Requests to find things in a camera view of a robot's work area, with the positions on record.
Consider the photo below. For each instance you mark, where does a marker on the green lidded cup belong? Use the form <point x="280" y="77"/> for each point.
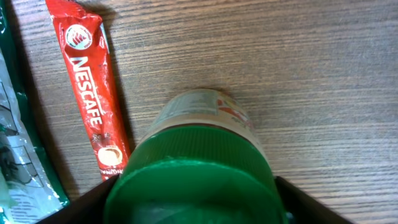
<point x="200" y="162"/>

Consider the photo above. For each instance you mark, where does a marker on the green sponge package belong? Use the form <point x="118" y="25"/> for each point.
<point x="30" y="188"/>

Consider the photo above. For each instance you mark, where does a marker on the red coffee stick sachet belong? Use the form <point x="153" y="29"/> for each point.
<point x="85" y="50"/>

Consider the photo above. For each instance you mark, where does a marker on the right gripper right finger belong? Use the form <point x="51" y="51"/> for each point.
<point x="303" y="208"/>

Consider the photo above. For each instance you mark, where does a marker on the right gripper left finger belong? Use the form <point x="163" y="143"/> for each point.
<point x="88" y="209"/>

